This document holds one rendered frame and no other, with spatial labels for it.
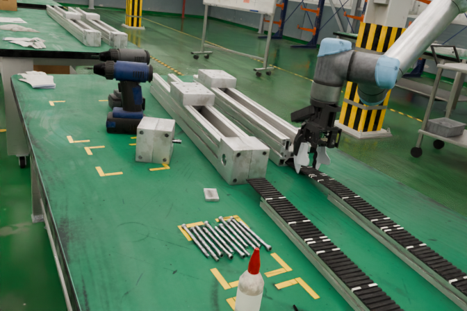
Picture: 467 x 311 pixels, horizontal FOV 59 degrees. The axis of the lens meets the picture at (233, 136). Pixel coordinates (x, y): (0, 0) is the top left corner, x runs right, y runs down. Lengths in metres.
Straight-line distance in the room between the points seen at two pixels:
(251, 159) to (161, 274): 0.42
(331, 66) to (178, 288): 0.62
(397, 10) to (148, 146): 3.56
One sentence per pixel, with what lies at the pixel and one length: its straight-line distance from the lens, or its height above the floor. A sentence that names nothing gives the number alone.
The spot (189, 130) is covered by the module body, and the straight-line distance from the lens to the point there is 1.32.
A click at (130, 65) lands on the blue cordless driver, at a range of 1.28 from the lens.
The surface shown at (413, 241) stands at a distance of 0.93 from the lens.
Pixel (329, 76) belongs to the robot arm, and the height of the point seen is 1.07.
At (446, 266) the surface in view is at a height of 0.81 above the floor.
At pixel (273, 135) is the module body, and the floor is 0.86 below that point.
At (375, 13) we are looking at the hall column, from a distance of 4.55.
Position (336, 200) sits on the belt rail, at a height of 0.79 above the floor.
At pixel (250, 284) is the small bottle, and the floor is 0.85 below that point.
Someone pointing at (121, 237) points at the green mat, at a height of 0.78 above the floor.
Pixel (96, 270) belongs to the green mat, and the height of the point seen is 0.78.
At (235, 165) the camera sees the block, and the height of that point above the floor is 0.83.
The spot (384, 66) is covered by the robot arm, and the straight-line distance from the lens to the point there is 1.03.
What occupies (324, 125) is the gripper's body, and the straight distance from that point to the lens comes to 1.07.
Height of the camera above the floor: 1.24
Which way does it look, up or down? 19 degrees down
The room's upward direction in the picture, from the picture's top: 8 degrees clockwise
